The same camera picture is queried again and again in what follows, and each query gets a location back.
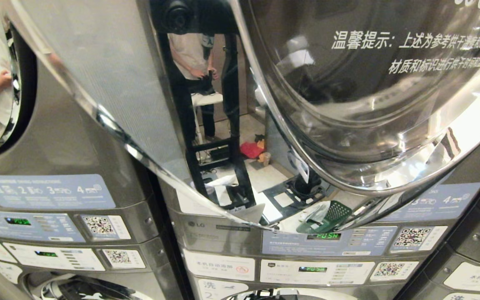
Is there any round chrome glass dryer door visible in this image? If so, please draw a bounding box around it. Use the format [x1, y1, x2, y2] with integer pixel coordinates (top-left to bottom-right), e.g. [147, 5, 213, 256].
[0, 0, 39, 160]
[0, 0, 480, 233]

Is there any gray dryer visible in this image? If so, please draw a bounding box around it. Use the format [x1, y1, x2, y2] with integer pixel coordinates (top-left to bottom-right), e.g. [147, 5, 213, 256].
[0, 17, 170, 247]
[153, 119, 480, 260]

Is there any round washer door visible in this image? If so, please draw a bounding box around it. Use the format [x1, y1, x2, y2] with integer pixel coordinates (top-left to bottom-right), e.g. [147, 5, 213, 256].
[223, 287, 359, 300]
[18, 270, 155, 300]

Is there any gray washer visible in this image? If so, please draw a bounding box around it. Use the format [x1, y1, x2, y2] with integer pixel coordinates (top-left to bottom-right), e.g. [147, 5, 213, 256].
[396, 249, 480, 300]
[0, 235, 187, 300]

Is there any middle LG control panel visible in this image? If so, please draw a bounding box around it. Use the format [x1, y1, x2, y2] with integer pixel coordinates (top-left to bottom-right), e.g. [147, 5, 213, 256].
[178, 247, 447, 300]

